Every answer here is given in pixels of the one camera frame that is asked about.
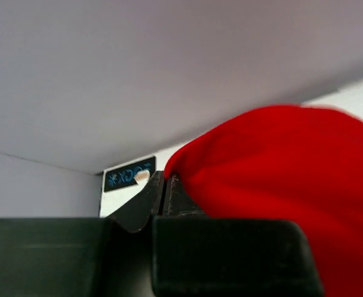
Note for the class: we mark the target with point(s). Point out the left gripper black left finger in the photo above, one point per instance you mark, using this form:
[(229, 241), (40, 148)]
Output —
[(107, 256)]

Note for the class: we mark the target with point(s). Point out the dark blue table label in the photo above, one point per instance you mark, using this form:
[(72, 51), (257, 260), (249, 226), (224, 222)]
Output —
[(124, 176)]

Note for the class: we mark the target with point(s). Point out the red t-shirt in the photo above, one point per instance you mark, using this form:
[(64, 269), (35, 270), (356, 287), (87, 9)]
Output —
[(303, 164)]

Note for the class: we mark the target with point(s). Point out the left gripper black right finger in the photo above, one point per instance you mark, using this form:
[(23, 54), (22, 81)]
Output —
[(194, 255)]

